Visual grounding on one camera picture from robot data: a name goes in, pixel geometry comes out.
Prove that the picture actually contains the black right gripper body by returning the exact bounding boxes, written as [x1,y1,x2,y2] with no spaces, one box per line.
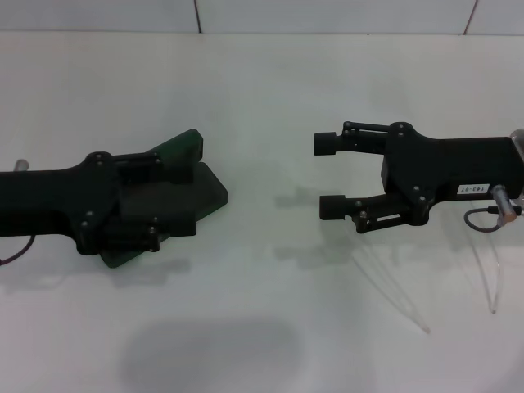
[379,120,524,227]

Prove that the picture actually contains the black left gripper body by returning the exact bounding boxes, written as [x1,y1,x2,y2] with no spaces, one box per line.
[0,151,123,255]

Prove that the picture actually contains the green glasses case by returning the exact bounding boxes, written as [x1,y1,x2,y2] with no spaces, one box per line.
[99,128,229,270]

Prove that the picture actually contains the clear plastic glasses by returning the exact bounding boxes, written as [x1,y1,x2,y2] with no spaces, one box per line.
[350,220,503,335]

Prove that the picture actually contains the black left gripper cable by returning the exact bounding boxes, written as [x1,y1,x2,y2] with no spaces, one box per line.
[0,233,37,268]

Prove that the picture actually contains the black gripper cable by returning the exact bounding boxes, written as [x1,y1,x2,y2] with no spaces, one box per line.
[464,206,524,233]
[0,233,37,268]

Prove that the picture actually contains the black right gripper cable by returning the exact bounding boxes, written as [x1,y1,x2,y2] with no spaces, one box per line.
[464,206,524,233]

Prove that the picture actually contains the silver right gripper post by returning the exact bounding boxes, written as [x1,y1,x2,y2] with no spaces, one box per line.
[493,184,522,224]

